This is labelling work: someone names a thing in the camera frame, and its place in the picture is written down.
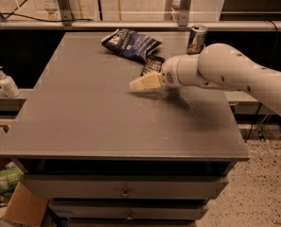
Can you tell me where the grey drawer cabinet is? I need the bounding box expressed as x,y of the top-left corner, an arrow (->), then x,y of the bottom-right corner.
0,32 -> 248,227

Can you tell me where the blue silver drink can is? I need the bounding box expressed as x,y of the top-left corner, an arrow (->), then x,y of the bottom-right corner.
186,25 -> 208,55

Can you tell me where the white pump lotion bottle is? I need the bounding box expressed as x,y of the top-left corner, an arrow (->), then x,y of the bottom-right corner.
0,66 -> 20,98

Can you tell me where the middle grey drawer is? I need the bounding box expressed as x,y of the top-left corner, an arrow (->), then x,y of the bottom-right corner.
49,200 -> 208,220

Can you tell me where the brown cardboard box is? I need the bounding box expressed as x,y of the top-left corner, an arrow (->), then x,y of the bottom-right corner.
2,183 -> 48,227

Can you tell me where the grey drawer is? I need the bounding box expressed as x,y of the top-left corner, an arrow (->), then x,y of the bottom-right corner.
21,175 -> 228,200
49,200 -> 208,220

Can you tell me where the top grey drawer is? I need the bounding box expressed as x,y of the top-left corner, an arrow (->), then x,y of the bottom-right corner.
21,175 -> 228,200

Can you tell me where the green wipes package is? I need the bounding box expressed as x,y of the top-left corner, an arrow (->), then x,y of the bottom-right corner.
0,166 -> 23,190

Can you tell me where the metal frame rail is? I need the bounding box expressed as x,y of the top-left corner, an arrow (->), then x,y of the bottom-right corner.
0,21 -> 281,32

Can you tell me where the black rxbar chocolate bar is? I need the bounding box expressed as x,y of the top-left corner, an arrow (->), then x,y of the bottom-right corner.
140,56 -> 165,77

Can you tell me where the blue snack bag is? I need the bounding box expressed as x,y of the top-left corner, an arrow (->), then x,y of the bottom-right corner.
101,28 -> 161,62

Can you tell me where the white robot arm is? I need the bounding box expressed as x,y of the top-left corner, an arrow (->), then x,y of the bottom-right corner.
130,44 -> 281,116

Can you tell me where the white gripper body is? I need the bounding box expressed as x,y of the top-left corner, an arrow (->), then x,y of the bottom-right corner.
161,55 -> 201,88

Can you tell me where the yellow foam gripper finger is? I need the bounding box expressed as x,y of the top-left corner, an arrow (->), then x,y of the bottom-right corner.
130,71 -> 162,91

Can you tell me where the black cable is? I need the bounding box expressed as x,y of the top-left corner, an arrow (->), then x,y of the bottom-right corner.
0,0 -> 96,23

